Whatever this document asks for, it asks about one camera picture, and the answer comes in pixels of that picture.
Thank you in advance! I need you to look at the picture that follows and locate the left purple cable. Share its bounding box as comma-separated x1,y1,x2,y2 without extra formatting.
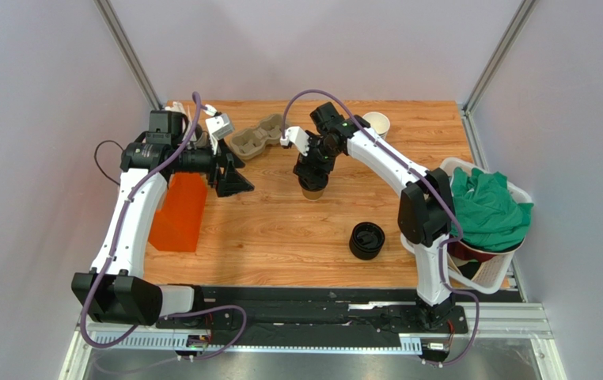
78,91,248,362

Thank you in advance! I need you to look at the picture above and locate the right aluminium frame post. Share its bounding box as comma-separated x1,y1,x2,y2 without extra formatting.
462,0,539,116

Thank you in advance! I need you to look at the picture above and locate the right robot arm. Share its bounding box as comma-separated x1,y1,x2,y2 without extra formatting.
280,102,455,331

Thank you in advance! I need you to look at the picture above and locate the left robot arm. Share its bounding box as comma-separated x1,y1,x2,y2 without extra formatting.
71,110,254,326

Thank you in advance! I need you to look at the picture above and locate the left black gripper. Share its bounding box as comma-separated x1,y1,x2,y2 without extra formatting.
172,134,253,197

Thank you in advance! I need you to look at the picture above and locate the left aluminium frame post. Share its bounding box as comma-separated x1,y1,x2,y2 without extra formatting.
93,0,163,110

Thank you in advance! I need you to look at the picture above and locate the aluminium front frame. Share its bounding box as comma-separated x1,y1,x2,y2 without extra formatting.
59,258,568,380

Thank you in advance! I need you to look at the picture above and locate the single brown paper cup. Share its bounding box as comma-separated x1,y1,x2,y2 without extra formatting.
301,188,324,201

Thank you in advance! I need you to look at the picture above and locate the white laundry basket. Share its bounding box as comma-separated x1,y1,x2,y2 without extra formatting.
400,157,533,303

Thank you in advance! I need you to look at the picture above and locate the grey straw holder cup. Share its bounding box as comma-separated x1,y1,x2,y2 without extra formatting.
195,131,210,148

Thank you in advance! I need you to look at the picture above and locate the green cloth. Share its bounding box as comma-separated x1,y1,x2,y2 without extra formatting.
450,167,533,253

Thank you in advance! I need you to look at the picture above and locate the dark red cloth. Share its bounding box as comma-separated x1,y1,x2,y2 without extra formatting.
448,241,520,263

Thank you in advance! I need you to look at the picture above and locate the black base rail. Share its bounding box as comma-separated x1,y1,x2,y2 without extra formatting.
159,284,524,350

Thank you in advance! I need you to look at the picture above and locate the aluminium frame post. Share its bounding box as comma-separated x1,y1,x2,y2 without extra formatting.
462,0,539,116
93,0,163,110

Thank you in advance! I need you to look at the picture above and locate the single black cup lid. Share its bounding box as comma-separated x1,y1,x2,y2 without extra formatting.
298,177,328,192

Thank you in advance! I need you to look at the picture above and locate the stack of paper cups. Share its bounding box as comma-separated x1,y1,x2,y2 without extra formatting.
362,112,391,139

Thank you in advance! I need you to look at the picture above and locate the stack of black lids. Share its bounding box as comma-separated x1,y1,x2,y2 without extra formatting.
349,222,385,260

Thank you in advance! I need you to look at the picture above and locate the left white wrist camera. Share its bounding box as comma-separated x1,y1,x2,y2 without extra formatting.
203,104,235,155

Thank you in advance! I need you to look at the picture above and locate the orange paper bag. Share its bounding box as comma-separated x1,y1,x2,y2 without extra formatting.
147,173,207,253

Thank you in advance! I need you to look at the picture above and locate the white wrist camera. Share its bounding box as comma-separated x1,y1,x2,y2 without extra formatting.
203,104,235,155
279,126,310,156

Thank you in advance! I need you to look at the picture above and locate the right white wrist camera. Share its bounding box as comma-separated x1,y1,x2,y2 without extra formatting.
279,126,310,156

